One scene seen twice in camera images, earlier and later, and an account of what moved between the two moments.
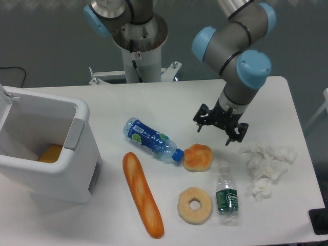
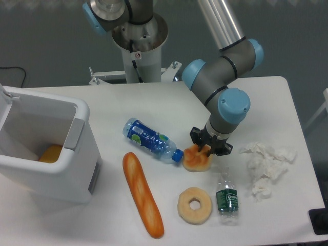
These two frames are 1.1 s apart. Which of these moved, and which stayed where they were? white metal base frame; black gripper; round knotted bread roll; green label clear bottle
Moved: black gripper
Stayed: white metal base frame; green label clear bottle; round knotted bread roll
